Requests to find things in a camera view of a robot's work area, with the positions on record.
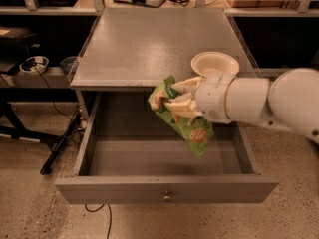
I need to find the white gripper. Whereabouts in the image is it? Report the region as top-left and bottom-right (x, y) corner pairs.
(163, 74), (235, 123)

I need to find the green rice chip bag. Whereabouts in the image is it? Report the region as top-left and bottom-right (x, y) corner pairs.
(148, 76), (213, 157)

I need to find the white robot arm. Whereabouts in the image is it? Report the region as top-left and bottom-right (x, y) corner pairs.
(164, 68), (319, 143)

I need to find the open grey top drawer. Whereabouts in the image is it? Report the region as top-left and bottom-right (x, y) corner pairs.
(56, 93), (278, 204)

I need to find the round metal drawer knob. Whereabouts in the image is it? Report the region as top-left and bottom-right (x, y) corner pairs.
(162, 190), (172, 203)

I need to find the black bag on shelf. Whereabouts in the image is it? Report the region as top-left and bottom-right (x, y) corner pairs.
(0, 26), (41, 59)

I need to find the white paper bowl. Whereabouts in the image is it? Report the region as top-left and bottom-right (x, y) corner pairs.
(191, 52), (239, 77)

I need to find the grey cabinet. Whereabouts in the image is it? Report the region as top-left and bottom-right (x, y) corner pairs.
(71, 8), (257, 116)

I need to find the dark round bowl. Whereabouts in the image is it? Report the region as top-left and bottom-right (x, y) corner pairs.
(60, 56), (78, 73)

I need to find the grey shelf rack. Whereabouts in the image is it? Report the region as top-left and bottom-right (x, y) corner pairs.
(1, 7), (319, 89)

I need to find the black floor stand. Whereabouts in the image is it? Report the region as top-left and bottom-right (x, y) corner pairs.
(0, 100), (81, 175)

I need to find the black floor cable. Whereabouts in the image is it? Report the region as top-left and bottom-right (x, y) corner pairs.
(84, 203), (114, 239)

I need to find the white bowl with cables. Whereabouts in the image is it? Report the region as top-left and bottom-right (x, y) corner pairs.
(19, 56), (49, 74)

